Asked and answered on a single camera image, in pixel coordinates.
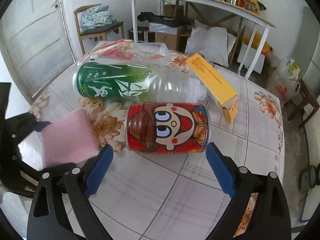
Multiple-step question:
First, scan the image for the pink cloth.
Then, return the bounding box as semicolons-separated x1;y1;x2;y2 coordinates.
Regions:
41;108;100;168

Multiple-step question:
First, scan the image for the green label plastic bottle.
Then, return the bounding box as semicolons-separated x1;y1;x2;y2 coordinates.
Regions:
73;61;207;103

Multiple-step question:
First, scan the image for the red clear plastic wrapper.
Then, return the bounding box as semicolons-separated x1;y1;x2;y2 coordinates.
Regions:
89;39;135;61

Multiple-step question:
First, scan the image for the brown wooden stool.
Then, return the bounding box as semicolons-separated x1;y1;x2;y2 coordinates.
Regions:
284;79;319;128

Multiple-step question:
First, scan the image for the yellow cardboard box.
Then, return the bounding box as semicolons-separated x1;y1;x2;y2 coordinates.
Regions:
186;54;238;124

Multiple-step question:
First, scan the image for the red cartoon can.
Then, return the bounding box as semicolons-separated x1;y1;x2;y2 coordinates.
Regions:
125;102;210;154

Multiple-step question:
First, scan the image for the white plastic shopping bag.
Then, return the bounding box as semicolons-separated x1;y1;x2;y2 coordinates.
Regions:
267;57;300;104

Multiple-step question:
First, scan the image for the white door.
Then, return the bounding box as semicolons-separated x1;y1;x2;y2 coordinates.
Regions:
1;0;75;102

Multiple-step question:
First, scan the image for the wooden chair with cushion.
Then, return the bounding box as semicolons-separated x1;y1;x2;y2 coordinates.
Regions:
73;4;125;54

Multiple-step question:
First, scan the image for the white sack under table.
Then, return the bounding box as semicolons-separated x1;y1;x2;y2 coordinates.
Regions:
184;20;236;67

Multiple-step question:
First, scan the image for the clear plastic container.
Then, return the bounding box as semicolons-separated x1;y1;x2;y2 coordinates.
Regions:
75;41;170;66

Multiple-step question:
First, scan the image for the brown cardboard box under table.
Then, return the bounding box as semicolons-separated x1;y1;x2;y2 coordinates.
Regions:
155;33;180;51

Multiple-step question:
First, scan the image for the white long side table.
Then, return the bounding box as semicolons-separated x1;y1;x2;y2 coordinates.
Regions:
131;0;276;80

